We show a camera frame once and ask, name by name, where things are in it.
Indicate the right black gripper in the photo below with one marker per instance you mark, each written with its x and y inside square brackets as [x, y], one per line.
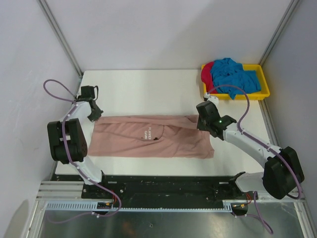
[199, 125]

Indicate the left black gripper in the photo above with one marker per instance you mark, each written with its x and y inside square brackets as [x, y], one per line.
[96, 116]

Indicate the pink t shirt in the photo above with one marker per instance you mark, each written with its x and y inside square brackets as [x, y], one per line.
[150, 136]

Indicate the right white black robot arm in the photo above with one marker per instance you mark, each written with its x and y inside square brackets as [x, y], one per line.
[282, 171]

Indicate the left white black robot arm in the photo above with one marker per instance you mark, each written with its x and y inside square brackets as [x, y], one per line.
[67, 140]

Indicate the red t shirt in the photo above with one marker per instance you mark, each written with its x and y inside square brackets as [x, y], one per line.
[206, 76]

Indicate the blue t shirt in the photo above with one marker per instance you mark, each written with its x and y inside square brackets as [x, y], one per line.
[229, 77]

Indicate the yellow plastic bin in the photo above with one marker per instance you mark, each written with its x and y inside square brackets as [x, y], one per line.
[264, 93]

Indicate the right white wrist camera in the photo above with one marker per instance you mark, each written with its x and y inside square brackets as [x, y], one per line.
[211, 98]

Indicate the left aluminium corner post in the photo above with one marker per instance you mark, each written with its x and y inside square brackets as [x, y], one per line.
[44, 6]

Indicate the aluminium corner post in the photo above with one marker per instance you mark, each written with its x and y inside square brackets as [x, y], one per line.
[287, 16]
[44, 6]

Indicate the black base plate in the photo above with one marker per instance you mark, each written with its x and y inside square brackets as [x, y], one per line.
[217, 188]

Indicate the aluminium frame rail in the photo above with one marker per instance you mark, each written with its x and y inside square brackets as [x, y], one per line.
[60, 190]

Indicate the grey slotted cable duct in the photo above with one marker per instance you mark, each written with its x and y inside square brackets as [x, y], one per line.
[102, 206]

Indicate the right aluminium corner post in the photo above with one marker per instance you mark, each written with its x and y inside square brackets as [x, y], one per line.
[287, 16]

